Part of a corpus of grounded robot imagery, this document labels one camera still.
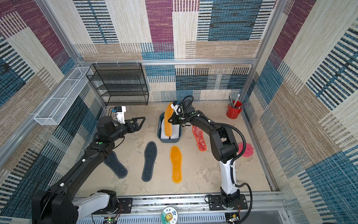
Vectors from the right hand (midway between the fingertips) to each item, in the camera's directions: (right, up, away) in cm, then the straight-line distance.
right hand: (171, 121), depth 95 cm
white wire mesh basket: (-58, +6, -24) cm, 62 cm away
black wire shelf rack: (-41, +28, +15) cm, 52 cm away
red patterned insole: (+20, -11, +4) cm, 23 cm away
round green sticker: (+1, -41, -31) cm, 51 cm away
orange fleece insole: (-2, +7, +1) cm, 7 cm away
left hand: (-15, +2, -17) cm, 23 cm away
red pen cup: (+45, +9, +10) cm, 47 cm away
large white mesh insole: (-6, -10, +4) cm, 12 cm away
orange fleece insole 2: (+3, -23, -5) cm, 24 cm away
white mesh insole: (+3, -7, +5) cm, 9 cm away
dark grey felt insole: (-13, -22, -3) cm, 26 cm away
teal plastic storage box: (-8, -1, +10) cm, 13 cm away
